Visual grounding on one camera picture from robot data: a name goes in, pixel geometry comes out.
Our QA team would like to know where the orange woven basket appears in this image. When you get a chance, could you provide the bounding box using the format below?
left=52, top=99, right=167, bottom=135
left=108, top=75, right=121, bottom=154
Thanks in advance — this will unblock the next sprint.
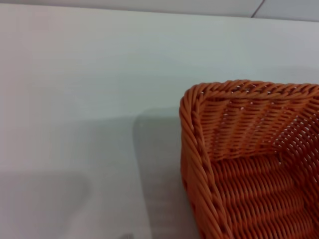
left=178, top=79, right=319, bottom=239

